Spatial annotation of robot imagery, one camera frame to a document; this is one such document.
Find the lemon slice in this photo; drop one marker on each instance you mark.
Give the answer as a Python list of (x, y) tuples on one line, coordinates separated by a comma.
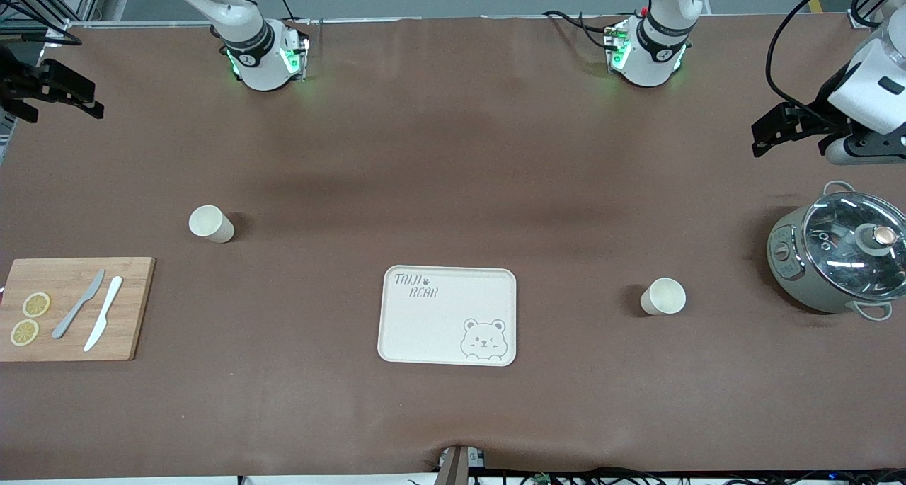
[(36, 304), (25, 332)]

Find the metal clamp bracket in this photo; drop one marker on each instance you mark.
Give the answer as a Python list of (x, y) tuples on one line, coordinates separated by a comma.
[(456, 467)]

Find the brown table cloth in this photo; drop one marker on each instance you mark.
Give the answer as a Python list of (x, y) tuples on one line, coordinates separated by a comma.
[(453, 152)]

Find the cream bear print tray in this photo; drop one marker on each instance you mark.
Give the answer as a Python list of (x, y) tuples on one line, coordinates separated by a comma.
[(439, 329)]

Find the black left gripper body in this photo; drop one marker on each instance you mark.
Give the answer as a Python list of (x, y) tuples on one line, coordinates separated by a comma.
[(815, 115)]

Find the grey-green electric pot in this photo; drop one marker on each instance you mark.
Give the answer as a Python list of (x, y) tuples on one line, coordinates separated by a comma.
[(786, 265)]

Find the white plastic knife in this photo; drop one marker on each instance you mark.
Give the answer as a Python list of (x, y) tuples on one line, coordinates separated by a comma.
[(104, 314)]

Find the grey plastic knife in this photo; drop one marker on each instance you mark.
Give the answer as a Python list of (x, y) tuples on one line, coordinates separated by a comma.
[(78, 304)]

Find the white paper cup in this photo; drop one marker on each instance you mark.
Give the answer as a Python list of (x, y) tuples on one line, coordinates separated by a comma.
[(664, 297), (211, 224)]

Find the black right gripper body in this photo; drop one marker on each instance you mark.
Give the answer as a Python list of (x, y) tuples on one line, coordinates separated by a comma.
[(21, 83)]

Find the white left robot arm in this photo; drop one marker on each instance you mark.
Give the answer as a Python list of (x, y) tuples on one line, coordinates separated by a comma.
[(648, 64)]

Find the bamboo cutting board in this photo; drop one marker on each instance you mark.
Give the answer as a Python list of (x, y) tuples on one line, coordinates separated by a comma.
[(131, 308)]

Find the glass pot lid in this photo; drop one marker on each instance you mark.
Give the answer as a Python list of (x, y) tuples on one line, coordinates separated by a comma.
[(849, 251)]

